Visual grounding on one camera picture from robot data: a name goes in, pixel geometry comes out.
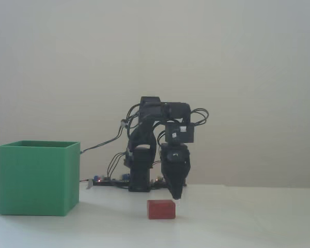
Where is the red block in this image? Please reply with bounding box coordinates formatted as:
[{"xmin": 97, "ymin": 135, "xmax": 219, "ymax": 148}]
[{"xmin": 147, "ymin": 199, "xmax": 177, "ymax": 220}]

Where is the blue circuit board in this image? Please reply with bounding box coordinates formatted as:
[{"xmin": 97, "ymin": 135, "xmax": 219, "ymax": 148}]
[{"xmin": 92, "ymin": 174, "xmax": 131, "ymax": 187}]

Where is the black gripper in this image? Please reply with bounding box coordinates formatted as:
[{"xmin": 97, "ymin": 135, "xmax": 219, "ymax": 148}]
[{"xmin": 159, "ymin": 142, "xmax": 192, "ymax": 200}]

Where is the green square bin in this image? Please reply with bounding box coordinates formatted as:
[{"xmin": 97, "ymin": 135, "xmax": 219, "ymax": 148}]
[{"xmin": 0, "ymin": 140, "xmax": 81, "ymax": 216}]

